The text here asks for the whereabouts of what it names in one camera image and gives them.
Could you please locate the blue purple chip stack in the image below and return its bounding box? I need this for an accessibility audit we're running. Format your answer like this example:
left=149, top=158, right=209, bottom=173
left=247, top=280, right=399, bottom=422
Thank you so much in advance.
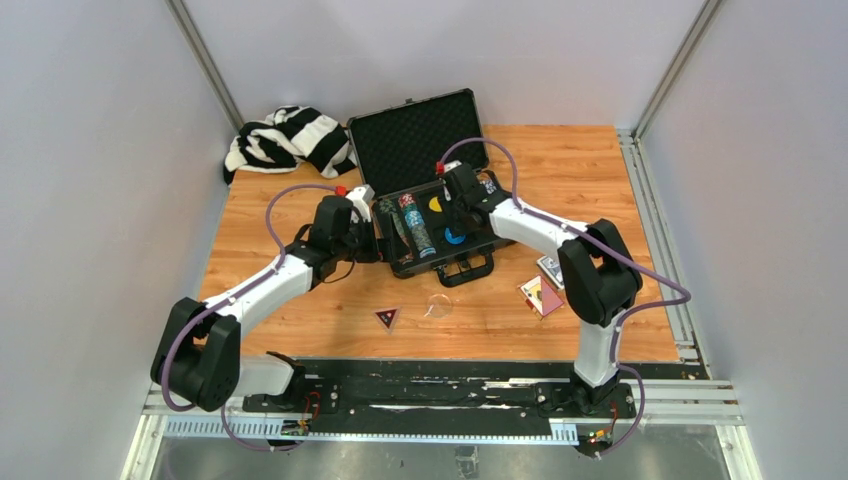
left=479, top=177, right=497, bottom=195

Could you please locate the black white striped cloth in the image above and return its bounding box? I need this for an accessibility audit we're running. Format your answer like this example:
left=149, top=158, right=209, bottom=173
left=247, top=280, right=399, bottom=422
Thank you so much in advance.
left=222, top=105, right=359, bottom=185

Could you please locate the triangular all in marker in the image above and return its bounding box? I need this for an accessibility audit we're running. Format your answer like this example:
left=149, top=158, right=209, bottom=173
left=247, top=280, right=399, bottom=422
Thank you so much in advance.
left=373, top=306, right=402, bottom=334

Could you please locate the purple cable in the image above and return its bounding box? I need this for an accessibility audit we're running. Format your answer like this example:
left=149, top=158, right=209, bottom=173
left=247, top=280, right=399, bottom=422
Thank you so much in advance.
left=160, top=184, right=342, bottom=454
left=438, top=137, right=692, bottom=460

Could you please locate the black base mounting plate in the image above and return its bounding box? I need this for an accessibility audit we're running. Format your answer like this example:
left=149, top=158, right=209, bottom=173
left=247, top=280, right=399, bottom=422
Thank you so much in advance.
left=238, top=359, right=638, bottom=438

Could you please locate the left aluminium corner post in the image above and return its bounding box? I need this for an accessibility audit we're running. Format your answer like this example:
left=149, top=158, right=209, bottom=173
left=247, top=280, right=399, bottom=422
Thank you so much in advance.
left=165, top=0, right=244, bottom=131

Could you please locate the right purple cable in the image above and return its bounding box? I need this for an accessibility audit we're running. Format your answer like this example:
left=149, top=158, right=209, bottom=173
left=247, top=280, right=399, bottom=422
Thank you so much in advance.
left=438, top=137, right=692, bottom=460

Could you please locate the black poker set case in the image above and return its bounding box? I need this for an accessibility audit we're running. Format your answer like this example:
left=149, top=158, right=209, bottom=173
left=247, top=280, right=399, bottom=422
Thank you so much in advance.
left=347, top=88, right=508, bottom=288

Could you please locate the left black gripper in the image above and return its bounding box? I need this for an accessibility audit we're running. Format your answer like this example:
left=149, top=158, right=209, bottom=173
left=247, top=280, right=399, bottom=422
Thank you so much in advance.
left=333, top=212, right=409, bottom=264

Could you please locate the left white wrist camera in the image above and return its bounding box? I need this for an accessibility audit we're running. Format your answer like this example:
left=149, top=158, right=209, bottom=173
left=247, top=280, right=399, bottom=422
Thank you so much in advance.
left=335, top=184, right=375, bottom=223

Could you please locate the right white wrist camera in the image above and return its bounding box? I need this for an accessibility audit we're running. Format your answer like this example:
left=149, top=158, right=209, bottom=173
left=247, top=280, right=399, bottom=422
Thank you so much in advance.
left=436, top=160, right=462, bottom=177

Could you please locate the red playing card box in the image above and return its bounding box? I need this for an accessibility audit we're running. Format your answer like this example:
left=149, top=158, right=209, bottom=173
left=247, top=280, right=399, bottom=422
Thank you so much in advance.
left=518, top=275, right=565, bottom=320

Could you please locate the right aluminium corner post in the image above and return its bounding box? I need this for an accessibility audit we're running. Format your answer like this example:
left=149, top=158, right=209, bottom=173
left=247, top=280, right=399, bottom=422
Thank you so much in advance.
left=631, top=0, right=725, bottom=139

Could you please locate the aluminium frame rail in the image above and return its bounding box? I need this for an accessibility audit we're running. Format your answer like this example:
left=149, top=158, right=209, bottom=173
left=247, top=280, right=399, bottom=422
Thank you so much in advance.
left=616, top=129, right=701, bottom=364

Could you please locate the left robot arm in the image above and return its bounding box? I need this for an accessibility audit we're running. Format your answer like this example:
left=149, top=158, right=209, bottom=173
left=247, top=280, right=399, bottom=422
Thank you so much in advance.
left=150, top=187, right=380, bottom=413

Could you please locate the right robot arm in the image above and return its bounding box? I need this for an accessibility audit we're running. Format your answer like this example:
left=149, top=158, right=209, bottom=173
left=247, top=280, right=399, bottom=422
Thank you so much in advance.
left=437, top=161, right=642, bottom=417

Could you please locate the clear acrylic dealer button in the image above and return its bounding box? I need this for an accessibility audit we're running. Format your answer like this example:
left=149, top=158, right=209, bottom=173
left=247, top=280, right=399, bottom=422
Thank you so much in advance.
left=424, top=294, right=453, bottom=319

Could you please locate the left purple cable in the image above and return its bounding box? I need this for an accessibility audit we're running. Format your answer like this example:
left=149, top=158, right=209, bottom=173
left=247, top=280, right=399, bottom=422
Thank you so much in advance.
left=160, top=184, right=342, bottom=454

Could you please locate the green chip stack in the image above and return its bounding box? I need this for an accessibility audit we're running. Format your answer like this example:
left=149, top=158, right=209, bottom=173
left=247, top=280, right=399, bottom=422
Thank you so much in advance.
left=378, top=199, right=414, bottom=264

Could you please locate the aluminium corner post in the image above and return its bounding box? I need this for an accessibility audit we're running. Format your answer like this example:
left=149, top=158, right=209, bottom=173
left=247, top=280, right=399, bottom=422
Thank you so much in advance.
left=631, top=0, right=725, bottom=139
left=165, top=0, right=244, bottom=131

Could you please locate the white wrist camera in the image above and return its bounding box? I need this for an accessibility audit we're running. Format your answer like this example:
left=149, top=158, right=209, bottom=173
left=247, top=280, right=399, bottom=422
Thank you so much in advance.
left=436, top=160, right=462, bottom=177
left=335, top=184, right=375, bottom=223

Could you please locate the blue playing card box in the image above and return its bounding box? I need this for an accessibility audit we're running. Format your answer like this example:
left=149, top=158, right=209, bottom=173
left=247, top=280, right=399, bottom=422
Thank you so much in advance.
left=536, top=256, right=565, bottom=291

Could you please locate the yellow dealer button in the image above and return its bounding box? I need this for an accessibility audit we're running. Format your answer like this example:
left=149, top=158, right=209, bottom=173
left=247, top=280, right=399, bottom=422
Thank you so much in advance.
left=428, top=196, right=443, bottom=213

